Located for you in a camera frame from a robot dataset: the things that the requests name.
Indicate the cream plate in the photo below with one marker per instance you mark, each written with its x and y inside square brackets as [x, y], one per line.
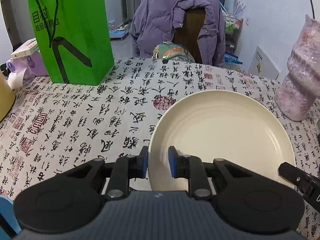
[225, 130]

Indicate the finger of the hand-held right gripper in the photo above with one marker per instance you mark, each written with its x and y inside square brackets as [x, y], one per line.
[290, 172]

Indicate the white carton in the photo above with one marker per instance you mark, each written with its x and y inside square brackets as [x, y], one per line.
[262, 62]

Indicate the patterned cushion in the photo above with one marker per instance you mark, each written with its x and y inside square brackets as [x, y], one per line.
[175, 52]

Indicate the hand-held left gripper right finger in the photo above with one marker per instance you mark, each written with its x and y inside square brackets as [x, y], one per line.
[173, 162]

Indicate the blue floor tray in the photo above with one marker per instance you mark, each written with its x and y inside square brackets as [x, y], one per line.
[118, 33]

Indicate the green paper bag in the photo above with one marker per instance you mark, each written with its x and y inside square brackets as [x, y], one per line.
[80, 17]

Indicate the pink ribbed vase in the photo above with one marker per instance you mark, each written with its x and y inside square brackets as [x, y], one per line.
[302, 75]

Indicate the purple tissue pack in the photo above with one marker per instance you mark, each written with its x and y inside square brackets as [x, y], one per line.
[30, 66]

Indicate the blue bag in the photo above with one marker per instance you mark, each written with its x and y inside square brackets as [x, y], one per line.
[217, 1]

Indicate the yellow thermos jug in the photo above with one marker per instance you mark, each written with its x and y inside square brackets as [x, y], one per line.
[5, 97]

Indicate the wooden chair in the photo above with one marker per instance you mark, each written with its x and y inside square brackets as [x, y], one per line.
[192, 27]

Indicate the purple wall sticker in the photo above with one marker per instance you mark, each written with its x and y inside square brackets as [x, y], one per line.
[238, 3]

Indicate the white flat box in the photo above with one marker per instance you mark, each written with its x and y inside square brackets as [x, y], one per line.
[25, 48]

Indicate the purple padded jacket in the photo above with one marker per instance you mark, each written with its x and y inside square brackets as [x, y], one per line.
[155, 22]

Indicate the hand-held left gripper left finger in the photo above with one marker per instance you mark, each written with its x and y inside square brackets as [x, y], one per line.
[144, 162]

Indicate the calligraphy printed tablecloth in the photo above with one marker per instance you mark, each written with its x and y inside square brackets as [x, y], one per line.
[87, 120]

